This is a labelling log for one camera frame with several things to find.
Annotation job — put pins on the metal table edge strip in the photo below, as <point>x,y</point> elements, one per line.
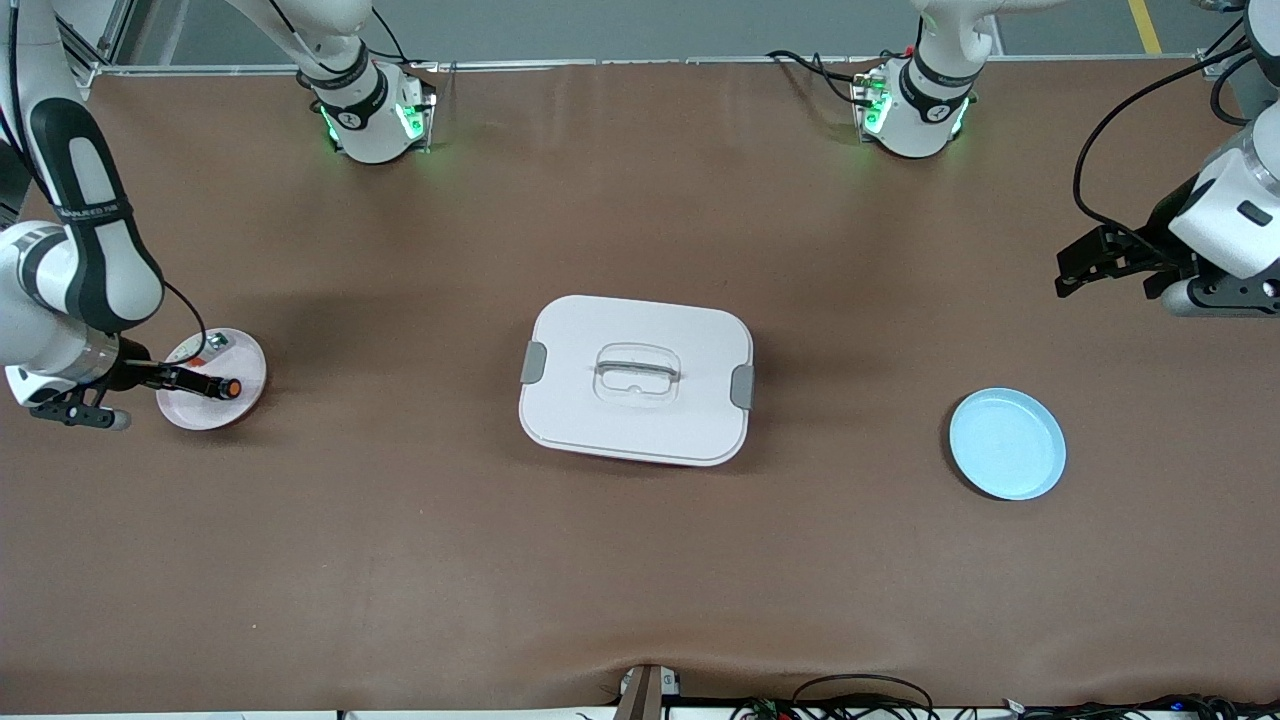
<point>650,62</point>

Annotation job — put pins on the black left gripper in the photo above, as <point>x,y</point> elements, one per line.
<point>1165,224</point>

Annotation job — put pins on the aluminium frame post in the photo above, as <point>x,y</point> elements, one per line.
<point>115,30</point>

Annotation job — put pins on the orange black push-button switch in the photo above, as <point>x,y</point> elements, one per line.
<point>232,387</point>

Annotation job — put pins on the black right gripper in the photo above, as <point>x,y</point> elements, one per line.
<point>134,373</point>

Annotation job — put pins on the grey table edge bracket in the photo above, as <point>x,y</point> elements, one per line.
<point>640,695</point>

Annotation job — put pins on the silver orange small part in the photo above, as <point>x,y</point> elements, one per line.
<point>210,345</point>

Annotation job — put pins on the grey frame post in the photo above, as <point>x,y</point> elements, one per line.
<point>1248,100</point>

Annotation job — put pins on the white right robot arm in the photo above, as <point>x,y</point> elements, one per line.
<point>95,250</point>

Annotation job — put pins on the light blue round plate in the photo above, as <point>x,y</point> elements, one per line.
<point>1007,445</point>

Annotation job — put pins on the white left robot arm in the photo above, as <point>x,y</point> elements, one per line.
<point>1230,215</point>

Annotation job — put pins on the white lidded plastic box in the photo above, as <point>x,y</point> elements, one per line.
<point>636,380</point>

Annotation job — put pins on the pale pink round plate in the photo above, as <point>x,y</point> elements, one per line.
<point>215,412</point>

